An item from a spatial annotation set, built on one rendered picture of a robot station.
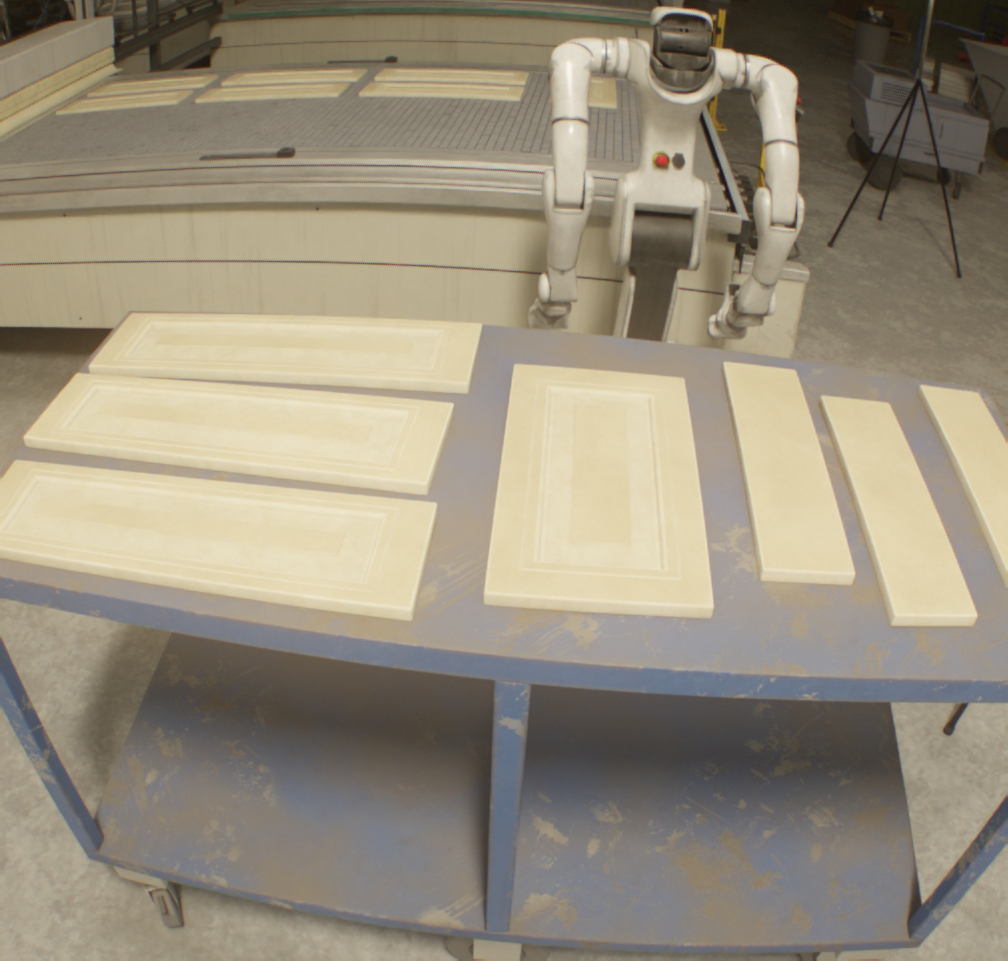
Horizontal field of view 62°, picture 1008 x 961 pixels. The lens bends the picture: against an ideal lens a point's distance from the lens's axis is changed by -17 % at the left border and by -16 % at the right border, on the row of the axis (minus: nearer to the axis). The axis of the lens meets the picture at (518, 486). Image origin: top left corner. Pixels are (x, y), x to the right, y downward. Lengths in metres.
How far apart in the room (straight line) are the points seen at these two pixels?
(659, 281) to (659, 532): 1.14
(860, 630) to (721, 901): 0.74
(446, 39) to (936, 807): 6.02
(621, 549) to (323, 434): 0.44
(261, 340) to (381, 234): 1.49
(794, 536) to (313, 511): 0.60
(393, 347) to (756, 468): 0.59
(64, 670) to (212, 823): 0.91
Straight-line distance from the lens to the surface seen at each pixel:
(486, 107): 3.70
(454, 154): 3.08
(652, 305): 2.33
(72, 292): 3.60
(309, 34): 7.27
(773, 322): 3.14
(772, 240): 2.08
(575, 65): 2.02
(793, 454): 1.39
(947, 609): 1.22
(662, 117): 2.07
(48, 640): 2.71
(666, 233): 2.20
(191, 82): 4.58
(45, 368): 4.01
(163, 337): 1.67
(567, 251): 2.04
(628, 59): 2.06
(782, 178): 2.05
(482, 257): 3.02
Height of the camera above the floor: 1.82
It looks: 38 degrees down
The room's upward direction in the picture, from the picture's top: 3 degrees clockwise
